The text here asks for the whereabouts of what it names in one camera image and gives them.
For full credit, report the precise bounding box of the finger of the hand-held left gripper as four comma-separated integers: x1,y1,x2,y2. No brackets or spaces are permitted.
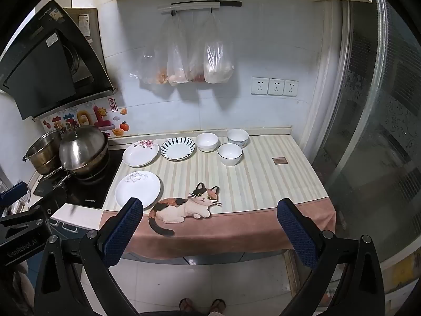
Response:
32,187,68,219
0,182,27,206

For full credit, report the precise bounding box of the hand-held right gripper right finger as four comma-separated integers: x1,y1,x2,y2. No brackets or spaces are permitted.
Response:
277,198,385,316

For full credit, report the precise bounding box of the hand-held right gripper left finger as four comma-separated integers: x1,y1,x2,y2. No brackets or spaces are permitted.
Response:
34,197,143,316

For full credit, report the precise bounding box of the red floral plate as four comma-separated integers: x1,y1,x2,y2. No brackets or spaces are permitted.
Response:
122,140,160,167

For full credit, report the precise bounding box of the blue leaf pattern plate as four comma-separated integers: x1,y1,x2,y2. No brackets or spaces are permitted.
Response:
161,137,196,161

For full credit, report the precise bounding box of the plain white bowl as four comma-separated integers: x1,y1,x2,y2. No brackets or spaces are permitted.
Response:
196,132,218,152

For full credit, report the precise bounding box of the white plate with faint print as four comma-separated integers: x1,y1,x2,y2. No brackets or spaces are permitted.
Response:
115,170,163,209

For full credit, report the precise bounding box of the steel stock pot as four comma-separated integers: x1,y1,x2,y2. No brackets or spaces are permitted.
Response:
23,129,63,175

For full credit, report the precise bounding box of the steel wok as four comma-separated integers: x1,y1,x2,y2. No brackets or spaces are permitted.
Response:
38,148,111,191

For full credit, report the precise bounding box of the steel wok lid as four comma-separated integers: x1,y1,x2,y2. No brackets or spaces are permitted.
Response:
59,124,108,169

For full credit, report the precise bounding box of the striped cat print cloth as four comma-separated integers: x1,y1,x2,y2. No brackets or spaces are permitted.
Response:
99,132,337,260

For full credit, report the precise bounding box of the black rimmed white bowl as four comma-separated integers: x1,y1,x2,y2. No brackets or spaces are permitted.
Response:
217,143,243,167

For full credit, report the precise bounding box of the blue patterned white bowl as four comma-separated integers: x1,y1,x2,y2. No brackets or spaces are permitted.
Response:
227,128,249,148

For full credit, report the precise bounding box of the black range hood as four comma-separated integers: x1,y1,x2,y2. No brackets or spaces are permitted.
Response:
0,0,118,121

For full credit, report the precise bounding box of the frosted glass sliding door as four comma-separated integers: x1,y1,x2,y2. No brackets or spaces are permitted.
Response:
312,0,421,270

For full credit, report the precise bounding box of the clear plastic bag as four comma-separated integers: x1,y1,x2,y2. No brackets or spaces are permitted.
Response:
166,15,190,87
203,10,235,84
187,13,207,83
130,16,169,85

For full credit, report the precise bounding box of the colourful wall sticker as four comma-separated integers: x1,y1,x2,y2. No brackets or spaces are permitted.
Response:
41,97,129,137

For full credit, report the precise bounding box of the white wall socket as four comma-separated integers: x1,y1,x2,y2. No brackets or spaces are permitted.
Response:
268,78,285,97
252,77,269,95
283,80,299,97

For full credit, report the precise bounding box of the white hook rail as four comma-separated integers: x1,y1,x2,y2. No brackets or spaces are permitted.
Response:
157,2,221,14

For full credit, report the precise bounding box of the black hook rail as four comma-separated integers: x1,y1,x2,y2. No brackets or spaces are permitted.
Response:
171,1,242,8

